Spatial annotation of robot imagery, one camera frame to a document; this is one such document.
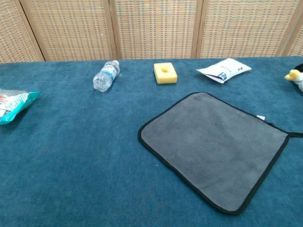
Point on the yellow sponge with hole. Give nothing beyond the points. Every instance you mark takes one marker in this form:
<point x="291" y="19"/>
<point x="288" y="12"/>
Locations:
<point x="169" y="75"/>

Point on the blue carpet table cover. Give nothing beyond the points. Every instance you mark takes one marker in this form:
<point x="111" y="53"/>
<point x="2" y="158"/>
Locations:
<point x="82" y="153"/>

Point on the clear plastic water bottle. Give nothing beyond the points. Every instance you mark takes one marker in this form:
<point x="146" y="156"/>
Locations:
<point x="105" y="76"/>

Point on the teal snack bag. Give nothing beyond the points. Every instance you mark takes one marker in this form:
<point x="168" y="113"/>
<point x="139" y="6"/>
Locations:
<point x="14" y="104"/>

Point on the grey and green microfibre cloth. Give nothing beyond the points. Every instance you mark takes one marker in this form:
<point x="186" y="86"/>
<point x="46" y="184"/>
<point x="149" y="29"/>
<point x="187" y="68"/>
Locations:
<point x="213" y="146"/>

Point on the woven bamboo folding screen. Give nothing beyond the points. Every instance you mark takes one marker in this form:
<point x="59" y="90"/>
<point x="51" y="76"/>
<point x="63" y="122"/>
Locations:
<point x="154" y="28"/>

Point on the black white penguin plush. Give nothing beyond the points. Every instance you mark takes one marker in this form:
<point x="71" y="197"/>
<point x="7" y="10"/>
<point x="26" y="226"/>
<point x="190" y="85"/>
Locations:
<point x="298" y="76"/>

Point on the white plastic pouch packet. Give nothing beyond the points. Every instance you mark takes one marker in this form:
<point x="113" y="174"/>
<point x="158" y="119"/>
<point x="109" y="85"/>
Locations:
<point x="227" y="69"/>

